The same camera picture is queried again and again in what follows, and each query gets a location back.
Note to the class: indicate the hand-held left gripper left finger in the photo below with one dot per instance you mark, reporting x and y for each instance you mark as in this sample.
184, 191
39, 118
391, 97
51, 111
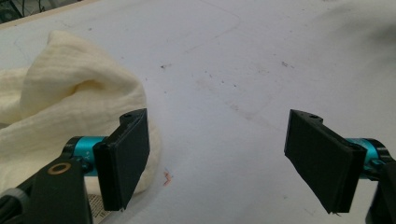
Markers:
123, 161

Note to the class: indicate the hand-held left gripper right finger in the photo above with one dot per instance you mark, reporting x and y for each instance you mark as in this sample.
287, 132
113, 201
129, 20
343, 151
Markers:
323, 161

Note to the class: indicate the cream cloth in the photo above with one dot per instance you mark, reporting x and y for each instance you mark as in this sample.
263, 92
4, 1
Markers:
62, 87

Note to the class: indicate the white foam mat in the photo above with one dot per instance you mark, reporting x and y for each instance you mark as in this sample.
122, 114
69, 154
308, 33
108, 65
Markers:
233, 124

